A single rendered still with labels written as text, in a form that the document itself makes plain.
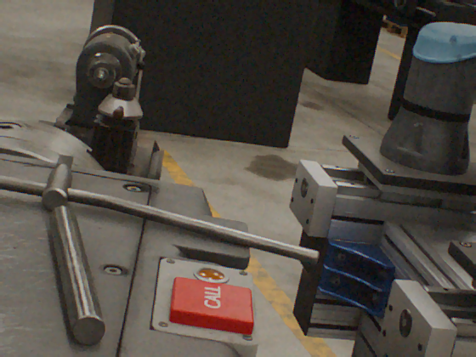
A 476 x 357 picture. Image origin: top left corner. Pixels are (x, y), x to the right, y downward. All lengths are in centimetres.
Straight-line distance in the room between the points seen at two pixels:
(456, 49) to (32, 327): 108
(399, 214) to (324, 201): 13
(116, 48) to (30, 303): 162
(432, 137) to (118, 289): 97
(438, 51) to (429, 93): 7
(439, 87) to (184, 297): 97
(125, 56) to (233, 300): 160
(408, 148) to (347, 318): 31
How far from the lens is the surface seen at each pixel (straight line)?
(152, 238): 85
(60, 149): 115
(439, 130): 164
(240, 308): 72
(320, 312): 169
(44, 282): 74
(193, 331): 70
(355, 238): 165
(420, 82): 164
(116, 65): 230
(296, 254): 87
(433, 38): 163
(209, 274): 79
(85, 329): 66
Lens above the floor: 156
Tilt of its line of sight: 17 degrees down
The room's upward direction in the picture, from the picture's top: 11 degrees clockwise
